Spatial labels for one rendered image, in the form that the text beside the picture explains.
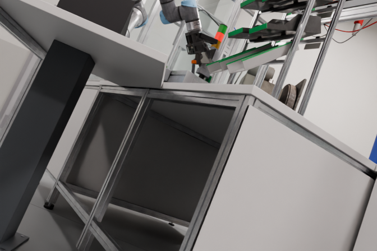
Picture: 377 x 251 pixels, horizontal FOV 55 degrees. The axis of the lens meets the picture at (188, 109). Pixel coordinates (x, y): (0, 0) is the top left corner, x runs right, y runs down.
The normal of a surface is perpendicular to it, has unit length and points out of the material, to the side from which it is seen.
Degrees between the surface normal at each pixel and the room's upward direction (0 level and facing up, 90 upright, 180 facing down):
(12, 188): 90
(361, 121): 90
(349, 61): 90
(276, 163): 90
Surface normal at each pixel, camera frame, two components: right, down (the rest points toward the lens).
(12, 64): 0.11, -0.11
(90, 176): 0.52, 0.07
